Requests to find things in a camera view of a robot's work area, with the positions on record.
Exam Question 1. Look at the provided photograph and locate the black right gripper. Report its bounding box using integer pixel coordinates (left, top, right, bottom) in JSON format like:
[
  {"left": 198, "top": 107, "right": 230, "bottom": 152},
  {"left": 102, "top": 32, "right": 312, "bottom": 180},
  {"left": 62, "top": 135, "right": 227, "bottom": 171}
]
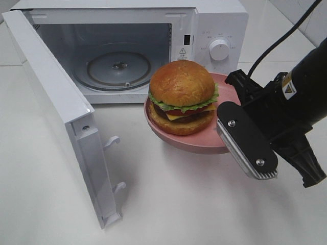
[{"left": 225, "top": 69, "right": 326, "bottom": 187}]

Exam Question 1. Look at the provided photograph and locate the burger with lettuce and cheese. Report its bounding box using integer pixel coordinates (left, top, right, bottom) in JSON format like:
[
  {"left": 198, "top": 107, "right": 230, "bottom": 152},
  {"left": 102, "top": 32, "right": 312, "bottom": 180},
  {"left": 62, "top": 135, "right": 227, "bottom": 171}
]
[{"left": 148, "top": 60, "right": 218, "bottom": 136}]

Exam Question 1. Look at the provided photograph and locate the pink round plate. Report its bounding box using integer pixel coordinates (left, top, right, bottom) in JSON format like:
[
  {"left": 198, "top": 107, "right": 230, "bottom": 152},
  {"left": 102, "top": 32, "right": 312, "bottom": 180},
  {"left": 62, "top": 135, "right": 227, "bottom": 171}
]
[{"left": 144, "top": 73, "right": 241, "bottom": 154}]

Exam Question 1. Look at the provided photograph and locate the white microwave door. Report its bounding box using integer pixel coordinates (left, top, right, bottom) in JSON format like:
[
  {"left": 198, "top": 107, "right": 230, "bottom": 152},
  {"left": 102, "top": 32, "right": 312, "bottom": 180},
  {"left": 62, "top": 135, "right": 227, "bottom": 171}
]
[{"left": 3, "top": 10, "right": 126, "bottom": 228}]

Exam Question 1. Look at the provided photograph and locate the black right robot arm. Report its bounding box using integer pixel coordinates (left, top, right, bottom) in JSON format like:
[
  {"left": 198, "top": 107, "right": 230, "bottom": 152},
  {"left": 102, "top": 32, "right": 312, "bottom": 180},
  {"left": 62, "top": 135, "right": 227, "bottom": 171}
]
[{"left": 217, "top": 41, "right": 326, "bottom": 188}]

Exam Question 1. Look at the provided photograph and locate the upper white power knob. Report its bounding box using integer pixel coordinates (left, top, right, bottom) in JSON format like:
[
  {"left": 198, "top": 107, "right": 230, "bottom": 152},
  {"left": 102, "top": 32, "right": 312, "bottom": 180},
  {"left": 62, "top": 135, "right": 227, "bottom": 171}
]
[{"left": 208, "top": 37, "right": 230, "bottom": 61}]

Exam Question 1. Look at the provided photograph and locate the white warning label sticker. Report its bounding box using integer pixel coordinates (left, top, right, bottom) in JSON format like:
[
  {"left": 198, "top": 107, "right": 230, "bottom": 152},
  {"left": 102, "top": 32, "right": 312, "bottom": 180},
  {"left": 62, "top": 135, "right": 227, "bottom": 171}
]
[{"left": 175, "top": 45, "right": 190, "bottom": 60}]

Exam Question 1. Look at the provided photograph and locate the white microwave oven body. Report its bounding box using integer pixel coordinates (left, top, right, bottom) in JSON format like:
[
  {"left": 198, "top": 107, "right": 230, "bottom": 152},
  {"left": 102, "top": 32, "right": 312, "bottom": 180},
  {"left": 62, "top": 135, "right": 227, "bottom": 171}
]
[{"left": 9, "top": 1, "right": 248, "bottom": 104}]

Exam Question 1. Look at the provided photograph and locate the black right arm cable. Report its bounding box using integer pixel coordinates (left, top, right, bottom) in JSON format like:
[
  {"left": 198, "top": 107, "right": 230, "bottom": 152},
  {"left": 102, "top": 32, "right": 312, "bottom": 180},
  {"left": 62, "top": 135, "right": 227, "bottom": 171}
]
[{"left": 246, "top": 0, "right": 324, "bottom": 79}]

